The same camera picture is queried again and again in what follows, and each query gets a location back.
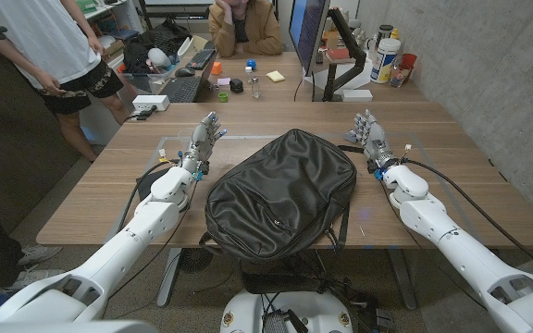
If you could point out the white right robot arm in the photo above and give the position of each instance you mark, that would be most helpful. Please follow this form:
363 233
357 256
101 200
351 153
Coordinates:
456 250

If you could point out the small grey box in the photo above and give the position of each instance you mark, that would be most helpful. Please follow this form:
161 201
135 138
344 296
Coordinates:
350 137

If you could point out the black keyboard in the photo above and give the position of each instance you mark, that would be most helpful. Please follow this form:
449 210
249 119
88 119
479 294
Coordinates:
185 89
202 57

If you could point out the black floor fan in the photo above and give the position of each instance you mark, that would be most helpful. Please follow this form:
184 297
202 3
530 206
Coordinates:
195 260

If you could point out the yellow sticky note pad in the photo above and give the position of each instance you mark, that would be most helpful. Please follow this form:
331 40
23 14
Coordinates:
275 76

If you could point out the grey table leg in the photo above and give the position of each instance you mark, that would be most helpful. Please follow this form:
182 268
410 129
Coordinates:
168 282
403 282

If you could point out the black computer mouse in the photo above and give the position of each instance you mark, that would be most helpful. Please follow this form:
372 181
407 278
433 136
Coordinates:
184 72

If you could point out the white robot body edge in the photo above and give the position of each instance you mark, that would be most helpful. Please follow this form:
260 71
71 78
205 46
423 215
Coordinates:
63 327

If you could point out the black computer monitor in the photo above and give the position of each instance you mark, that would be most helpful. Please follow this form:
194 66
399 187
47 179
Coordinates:
310 28

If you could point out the black leather backpack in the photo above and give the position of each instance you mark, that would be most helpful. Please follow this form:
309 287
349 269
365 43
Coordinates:
280 194

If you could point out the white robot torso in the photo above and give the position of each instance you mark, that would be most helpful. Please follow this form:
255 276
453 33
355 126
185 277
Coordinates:
308 310

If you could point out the standing person in white shirt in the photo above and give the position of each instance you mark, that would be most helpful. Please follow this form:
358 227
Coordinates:
40 32

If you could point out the clear plastic bin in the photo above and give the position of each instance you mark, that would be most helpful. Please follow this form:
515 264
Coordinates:
148 83

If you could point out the small green cup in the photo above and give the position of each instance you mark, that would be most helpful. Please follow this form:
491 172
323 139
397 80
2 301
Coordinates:
222 97

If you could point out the white wipes canister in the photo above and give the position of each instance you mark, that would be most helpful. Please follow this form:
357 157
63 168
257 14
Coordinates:
384 60

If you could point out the seated person in tan jacket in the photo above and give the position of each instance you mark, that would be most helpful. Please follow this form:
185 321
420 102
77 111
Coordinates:
252 32

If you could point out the flat white box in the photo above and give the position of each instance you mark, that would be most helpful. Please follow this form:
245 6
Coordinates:
356 95

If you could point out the white power strip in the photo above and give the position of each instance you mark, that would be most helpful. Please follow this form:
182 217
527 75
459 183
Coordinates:
151 102

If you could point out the grey plush toy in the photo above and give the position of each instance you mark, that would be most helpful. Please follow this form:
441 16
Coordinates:
159 57

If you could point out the yellow bottle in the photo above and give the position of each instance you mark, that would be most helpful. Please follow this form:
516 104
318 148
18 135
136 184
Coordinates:
394 34

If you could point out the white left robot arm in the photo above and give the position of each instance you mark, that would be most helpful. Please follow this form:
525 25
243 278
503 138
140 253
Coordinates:
132 231

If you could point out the small white-capped vial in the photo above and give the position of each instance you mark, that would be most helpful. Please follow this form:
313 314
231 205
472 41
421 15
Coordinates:
248 72

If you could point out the blue spiky ball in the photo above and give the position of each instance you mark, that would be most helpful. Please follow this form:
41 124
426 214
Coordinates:
251 64

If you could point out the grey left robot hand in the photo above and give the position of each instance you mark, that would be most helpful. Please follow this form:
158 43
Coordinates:
202 143

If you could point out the black mesh bag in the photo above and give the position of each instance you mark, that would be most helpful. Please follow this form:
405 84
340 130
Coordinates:
164 39

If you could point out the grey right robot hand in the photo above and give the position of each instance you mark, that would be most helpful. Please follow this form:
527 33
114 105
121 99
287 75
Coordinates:
374 139

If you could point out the white shelf unit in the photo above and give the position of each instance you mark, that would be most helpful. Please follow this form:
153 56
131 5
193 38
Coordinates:
109 18

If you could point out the red book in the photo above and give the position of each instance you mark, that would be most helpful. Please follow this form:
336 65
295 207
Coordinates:
338 54

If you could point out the pink sticky note pad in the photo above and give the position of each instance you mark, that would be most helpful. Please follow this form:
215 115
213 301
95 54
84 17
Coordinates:
223 81

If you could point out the clear glass bottle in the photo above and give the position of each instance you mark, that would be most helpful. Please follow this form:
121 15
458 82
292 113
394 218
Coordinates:
256 88

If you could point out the white sneaker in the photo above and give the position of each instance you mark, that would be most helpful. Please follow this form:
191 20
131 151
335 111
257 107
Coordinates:
40 253
28 277

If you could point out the small black box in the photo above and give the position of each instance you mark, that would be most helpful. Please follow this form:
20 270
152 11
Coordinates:
236 86

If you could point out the orange cube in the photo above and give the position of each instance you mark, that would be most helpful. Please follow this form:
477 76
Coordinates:
216 68

